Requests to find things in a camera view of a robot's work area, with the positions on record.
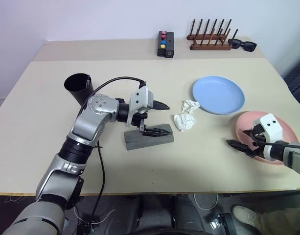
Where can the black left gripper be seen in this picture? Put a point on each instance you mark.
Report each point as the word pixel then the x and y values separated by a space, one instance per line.
pixel 140 118

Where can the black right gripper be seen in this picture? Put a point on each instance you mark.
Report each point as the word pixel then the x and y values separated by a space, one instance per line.
pixel 257 137

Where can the pink plate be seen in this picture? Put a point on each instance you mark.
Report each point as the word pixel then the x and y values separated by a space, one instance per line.
pixel 242 124

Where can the grey glasses case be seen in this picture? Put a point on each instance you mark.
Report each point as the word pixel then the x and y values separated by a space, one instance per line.
pixel 145 144

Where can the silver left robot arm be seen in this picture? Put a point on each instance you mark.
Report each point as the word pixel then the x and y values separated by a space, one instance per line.
pixel 96 115

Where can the black plastic cup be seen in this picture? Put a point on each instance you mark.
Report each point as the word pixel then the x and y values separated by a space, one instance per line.
pixel 74 83

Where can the crumpled white tissue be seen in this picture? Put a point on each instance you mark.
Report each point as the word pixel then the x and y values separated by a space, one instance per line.
pixel 185 121

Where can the blue plate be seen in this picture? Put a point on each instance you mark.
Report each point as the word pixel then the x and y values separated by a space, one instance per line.
pixel 218 95

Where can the black zip tie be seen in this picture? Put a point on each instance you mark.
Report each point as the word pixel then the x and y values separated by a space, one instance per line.
pixel 99 146

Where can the black box with coloured buttons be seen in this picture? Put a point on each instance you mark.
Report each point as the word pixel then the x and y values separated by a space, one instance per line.
pixel 161 51

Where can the plain black box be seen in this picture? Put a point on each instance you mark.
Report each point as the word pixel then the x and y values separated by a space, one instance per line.
pixel 169 47

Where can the white shoe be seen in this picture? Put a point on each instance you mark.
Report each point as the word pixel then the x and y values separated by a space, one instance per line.
pixel 245 214

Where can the black metal floor device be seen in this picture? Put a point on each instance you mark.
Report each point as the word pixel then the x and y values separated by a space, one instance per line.
pixel 225 222

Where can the wooden plate rack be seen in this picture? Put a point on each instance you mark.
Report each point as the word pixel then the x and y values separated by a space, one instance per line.
pixel 208 47

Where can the beige trouser leg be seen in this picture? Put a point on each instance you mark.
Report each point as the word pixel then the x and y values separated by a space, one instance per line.
pixel 282 220

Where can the black sunglasses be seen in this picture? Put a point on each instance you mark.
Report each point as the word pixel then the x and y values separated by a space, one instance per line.
pixel 249 47

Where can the dark grey rounded shape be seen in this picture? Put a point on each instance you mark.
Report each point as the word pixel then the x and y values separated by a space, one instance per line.
pixel 131 213
pixel 187 213

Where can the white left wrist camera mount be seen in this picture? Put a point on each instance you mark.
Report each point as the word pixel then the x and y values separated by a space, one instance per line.
pixel 142 98

